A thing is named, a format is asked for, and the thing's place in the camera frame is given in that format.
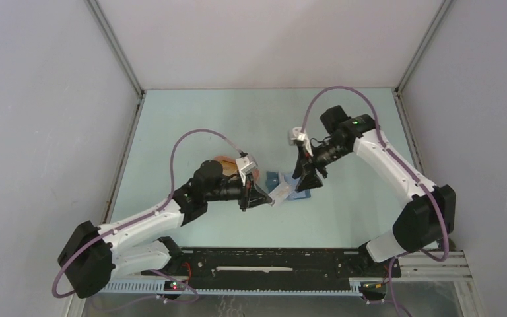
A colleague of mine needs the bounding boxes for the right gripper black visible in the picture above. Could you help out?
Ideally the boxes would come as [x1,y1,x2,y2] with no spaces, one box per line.
[294,137,351,193]

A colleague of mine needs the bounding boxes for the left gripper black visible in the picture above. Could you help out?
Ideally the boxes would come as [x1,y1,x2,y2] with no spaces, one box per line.
[205,170,271,212]

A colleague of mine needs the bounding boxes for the blue leather card holder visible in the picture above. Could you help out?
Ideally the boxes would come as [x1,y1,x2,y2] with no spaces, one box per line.
[265,171,312,204]

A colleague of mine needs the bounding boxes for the silver credit card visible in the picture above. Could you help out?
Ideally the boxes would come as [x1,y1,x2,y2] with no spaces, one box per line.
[269,182,293,207]

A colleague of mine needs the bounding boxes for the pink oval tray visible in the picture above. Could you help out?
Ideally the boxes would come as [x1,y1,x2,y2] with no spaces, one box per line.
[213,155,259,182]

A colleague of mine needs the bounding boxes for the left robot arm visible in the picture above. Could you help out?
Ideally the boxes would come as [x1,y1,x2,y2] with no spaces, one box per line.
[57,160,273,299]

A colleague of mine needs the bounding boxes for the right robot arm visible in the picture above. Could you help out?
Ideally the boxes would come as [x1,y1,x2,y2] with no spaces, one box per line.
[288,106,456,276]

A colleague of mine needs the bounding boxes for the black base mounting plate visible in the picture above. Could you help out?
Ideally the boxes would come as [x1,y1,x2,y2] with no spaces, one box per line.
[160,247,401,292]

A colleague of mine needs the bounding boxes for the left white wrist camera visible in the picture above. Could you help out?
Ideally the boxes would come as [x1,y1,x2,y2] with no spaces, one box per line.
[235,153,258,186]

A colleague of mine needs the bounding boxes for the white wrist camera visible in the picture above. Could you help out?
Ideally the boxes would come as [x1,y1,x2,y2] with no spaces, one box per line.
[288,127,312,155]
[235,153,258,186]

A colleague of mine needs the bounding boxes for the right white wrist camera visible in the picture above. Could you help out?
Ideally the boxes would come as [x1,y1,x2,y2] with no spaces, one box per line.
[288,127,312,155]

